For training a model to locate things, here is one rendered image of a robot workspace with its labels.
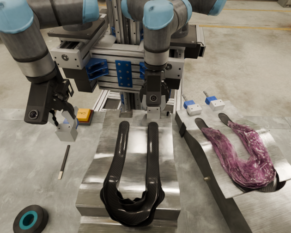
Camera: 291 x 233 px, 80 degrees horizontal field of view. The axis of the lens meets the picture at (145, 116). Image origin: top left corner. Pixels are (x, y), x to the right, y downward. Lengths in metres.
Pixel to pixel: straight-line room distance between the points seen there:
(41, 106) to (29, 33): 0.16
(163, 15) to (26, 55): 0.32
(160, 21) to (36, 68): 0.31
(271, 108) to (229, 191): 1.89
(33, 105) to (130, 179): 0.31
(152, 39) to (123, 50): 0.51
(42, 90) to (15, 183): 0.39
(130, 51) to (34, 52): 0.60
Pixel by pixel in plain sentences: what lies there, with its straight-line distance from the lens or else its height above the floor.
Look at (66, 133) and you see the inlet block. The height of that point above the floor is 0.94.
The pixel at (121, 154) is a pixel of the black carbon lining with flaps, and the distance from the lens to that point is 0.60.
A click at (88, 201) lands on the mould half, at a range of 0.50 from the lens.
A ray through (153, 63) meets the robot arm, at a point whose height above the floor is 1.12.
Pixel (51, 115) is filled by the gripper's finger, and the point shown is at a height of 1.01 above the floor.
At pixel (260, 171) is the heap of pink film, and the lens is 0.65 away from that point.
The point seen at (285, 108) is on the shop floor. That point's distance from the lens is 2.51.
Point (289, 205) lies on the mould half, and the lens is 0.62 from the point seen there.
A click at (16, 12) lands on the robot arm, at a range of 0.44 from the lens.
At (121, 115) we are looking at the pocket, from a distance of 0.72.
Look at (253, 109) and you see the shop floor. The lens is 2.29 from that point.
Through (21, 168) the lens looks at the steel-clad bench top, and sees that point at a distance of 0.79.
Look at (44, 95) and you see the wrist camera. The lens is 0.49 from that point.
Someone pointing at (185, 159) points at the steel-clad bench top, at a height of 0.80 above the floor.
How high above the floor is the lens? 1.39
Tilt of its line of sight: 48 degrees down
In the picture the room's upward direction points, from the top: straight up
